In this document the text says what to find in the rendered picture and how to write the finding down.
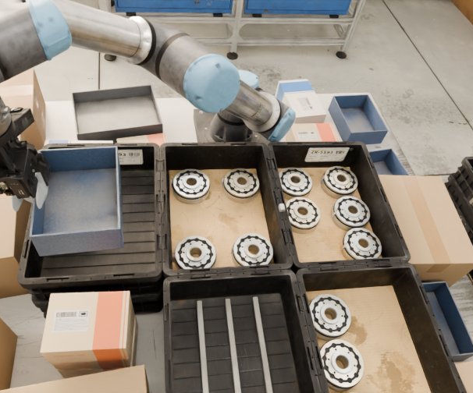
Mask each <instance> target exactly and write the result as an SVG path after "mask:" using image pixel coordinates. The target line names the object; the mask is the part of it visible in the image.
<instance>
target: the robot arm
mask: <svg viewBox="0 0 473 393"><path fill-rule="evenodd" d="M70 46H72V47H76V48H82V49H87V50H91V51H97V52H101V53H105V54H109V55H116V56H120V57H122V58H123V59H124V60H125V61H126V62H128V63H130V64H133V65H137V66H140V67H142V68H144V69H146V70H147V71H148V72H150V73H152V74H153V75H155V76H156V77H157V78H159V79H160V80H161V81H162V82H163V83H165V84H166V85H168V86H169V87H171V88H172V89H173V90H174V91H175V92H177V93H178V94H180V95H181V96H182V97H184V98H185V99H187V100H188V101H189V102H190V103H191V104H192V105H193V106H194V107H195V108H197V109H199V110H202V111H203V112H207V113H216V114H215V117H214V118H213V120H212V122H211V124H210V129H209V133H210V136H211V138H212V139H213V140H214V141H215V142H251V140H252V136H253V131H255V132H256V133H259V134H261V135H262V136H263V137H265V138H266V139H267V140H269V141H271V142H279V141H280V140H281V139H282V138H283V137H284V136H285V135H286V134H287V133H288V132H289V130H290V128H291V126H292V125H293V123H294V120H295V118H296V112H295V111H294V110H293V109H292V108H291V107H289V106H287V105H286V104H284V103H283V102H281V101H280V100H279V99H277V98H276V97H274V96H273V95H271V94H269V93H268V92H266V91H265V90H263V89H261V88H260V87H259V86H258V85H259V80H258V77H257V76H256V75H255V74H253V73H251V72H248V71H244V70H237V68H236V67H235V66H234V65H233V63H232V62H231V61H230V60H228V59H227V58H225V57H223V56H221V55H219V54H217V53H216V52H214V51H213V50H212V49H210V48H208V47H207V46H205V45H204V44H202V43H201V42H200V41H198V40H196V39H195V38H193V37H192V36H190V35H189V34H187V33H185V32H183V31H182V30H179V29H176V28H175V27H171V26H167V25H165V24H162V23H157V22H155V21H151V20H149V19H144V18H141V17H139V16H132V17H130V18H129V19H127V18H124V17H121V16H117V15H114V14H111V13H109V12H105V11H101V10H99V9H95V8H92V7H90V6H86V5H82V4H80V3H77V2H72V1H70V0H0V83H3V82H5V81H6V80H9V79H11V78H13V77H14V76H17V75H19V74H21V73H23V72H25V71H27V70H29V69H32V68H33V67H35V66H38V65H40V64H41V63H43V62H47V61H51V60H52V58H54V57H55V56H57V55H59V54H61V53H63V52H64V51H66V50H68V49H69V48H70ZM33 122H34V117H33V114H32V111H31V109H30V108H23V107H18V108H9V106H7V105H5V103H4V101H3V100H2V98H1V96H0V195H2V194H3V193H4V194H5V195H6V196H11V205H12V208H13V210H14V211H18V210H19V209H20V205H21V203H22V202H23V199H25V200H27V201H29V202H31V203H33V199H34V198H35V197H36V204H37V207H38V208H39V209H40V208H41V207H42V204H43V203H44V202H45V200H46V198H47V195H48V184H49V176H50V165H49V163H48V161H47V160H46V159H45V158H44V156H43V153H38V152H37V150H36V149H35V148H34V145H33V144H30V143H28V142H27V141H26V140H24V141H19V138H18V135H20V134H21V133H22V132H23V131H24V130H25V129H27V128H28V127H29V126H30V125H31V124H32V123H33Z"/></svg>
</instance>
